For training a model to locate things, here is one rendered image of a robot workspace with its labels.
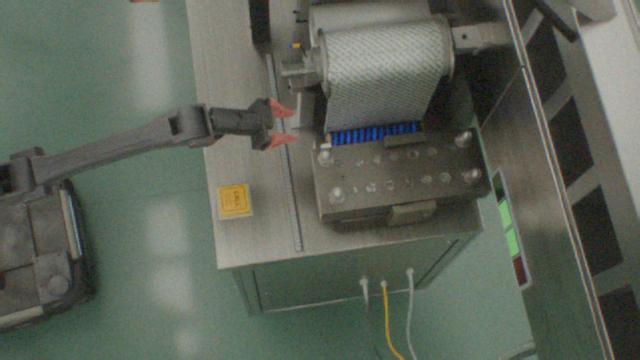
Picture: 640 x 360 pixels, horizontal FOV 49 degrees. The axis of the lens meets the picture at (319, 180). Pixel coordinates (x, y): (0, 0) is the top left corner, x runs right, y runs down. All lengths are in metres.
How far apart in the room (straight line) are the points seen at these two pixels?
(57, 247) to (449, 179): 1.39
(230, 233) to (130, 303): 1.00
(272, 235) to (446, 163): 0.45
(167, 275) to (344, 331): 0.67
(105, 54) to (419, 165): 1.70
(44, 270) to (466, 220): 1.37
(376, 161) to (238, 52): 0.51
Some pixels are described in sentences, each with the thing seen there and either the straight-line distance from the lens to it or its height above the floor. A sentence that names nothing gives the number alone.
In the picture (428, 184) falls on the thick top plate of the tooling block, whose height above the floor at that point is 1.03.
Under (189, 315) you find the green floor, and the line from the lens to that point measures 2.61.
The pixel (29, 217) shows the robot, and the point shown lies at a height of 0.25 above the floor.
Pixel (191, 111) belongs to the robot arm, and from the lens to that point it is 1.48.
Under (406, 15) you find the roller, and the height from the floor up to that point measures 1.23.
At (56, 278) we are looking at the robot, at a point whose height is 0.32.
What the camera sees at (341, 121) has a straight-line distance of 1.62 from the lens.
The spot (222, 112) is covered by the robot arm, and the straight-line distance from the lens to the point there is 1.51.
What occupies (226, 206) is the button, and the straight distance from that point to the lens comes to 1.72.
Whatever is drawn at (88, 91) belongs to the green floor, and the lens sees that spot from 2.96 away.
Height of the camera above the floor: 2.56
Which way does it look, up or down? 71 degrees down
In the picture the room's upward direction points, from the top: 7 degrees clockwise
